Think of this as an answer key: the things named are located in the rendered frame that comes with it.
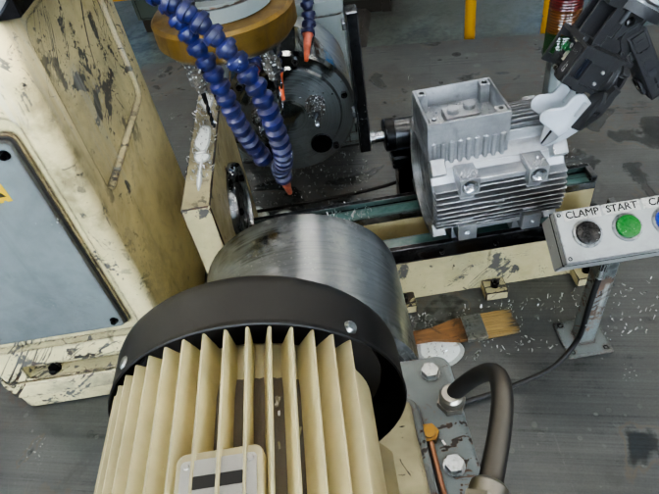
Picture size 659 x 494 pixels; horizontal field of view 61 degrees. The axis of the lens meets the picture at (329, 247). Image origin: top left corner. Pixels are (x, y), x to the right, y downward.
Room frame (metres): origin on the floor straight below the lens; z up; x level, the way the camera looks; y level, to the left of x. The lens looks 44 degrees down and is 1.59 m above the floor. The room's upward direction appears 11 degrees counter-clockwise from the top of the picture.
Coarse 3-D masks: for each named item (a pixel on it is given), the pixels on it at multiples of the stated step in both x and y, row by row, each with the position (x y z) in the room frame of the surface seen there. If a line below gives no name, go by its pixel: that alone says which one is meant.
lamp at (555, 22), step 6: (552, 12) 0.99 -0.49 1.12; (558, 12) 0.97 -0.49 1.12; (564, 12) 0.97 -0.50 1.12; (570, 12) 0.96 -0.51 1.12; (576, 12) 0.96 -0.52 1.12; (552, 18) 0.98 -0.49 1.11; (558, 18) 0.97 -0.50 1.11; (564, 18) 0.97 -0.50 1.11; (570, 18) 0.96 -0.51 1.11; (576, 18) 0.97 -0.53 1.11; (546, 24) 1.00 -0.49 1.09; (552, 24) 0.98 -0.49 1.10; (558, 24) 0.97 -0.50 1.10; (570, 24) 0.96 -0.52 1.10; (546, 30) 0.99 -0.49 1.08; (552, 30) 0.98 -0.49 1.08; (558, 30) 0.97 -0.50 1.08
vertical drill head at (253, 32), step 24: (216, 0) 0.67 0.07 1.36; (240, 0) 0.66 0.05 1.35; (264, 0) 0.68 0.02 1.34; (288, 0) 0.69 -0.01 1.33; (168, 24) 0.69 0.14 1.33; (240, 24) 0.65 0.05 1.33; (264, 24) 0.64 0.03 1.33; (288, 24) 0.67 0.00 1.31; (168, 48) 0.66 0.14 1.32; (216, 48) 0.63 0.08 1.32; (240, 48) 0.63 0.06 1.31; (264, 48) 0.64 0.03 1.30; (192, 72) 0.67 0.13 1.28
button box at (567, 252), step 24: (552, 216) 0.50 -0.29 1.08; (576, 216) 0.49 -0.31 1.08; (600, 216) 0.49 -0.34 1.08; (648, 216) 0.48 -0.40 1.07; (552, 240) 0.49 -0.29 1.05; (576, 240) 0.47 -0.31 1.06; (600, 240) 0.46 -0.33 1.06; (624, 240) 0.46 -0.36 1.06; (648, 240) 0.45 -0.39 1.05; (552, 264) 0.48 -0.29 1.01; (576, 264) 0.45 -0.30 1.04; (600, 264) 0.46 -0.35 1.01
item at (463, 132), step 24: (432, 96) 0.75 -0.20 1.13; (456, 96) 0.75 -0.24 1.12; (480, 96) 0.73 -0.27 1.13; (432, 120) 0.67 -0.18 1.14; (456, 120) 0.65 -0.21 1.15; (480, 120) 0.65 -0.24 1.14; (504, 120) 0.65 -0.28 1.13; (432, 144) 0.65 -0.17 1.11; (456, 144) 0.65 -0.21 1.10; (480, 144) 0.65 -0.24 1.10; (504, 144) 0.65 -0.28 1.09
